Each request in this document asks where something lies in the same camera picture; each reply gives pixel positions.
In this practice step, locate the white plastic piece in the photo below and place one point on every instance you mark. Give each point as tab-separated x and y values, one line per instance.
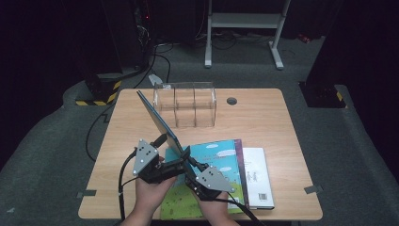
155	79

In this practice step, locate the purple book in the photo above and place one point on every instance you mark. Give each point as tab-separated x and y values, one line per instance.
241	163

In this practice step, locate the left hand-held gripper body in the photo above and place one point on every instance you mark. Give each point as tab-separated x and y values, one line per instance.
146	160

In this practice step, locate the black computer cabinet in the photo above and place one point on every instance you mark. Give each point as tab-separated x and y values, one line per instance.
128	31

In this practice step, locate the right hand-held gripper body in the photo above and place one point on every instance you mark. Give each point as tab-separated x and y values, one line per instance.
213	182

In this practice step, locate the person's right hand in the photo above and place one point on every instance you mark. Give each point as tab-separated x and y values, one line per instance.
218	208

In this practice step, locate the red can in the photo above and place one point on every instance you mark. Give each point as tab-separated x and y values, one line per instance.
303	38

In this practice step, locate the black yellow striped base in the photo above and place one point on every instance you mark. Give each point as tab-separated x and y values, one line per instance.
323	97
100	91

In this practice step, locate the white-framed desk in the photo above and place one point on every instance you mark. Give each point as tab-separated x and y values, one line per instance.
244	20

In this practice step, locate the white book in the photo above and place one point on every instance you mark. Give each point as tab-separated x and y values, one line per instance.
257	166

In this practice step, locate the clear acrylic book rack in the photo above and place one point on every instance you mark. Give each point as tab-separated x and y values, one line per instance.
194	106

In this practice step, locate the person's left hand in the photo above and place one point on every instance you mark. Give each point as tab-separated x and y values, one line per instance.
152	194

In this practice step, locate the dark blue picture book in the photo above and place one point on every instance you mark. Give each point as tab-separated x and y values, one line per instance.
158	121

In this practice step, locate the small grey tape scrap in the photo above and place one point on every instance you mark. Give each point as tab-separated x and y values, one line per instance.
10	210

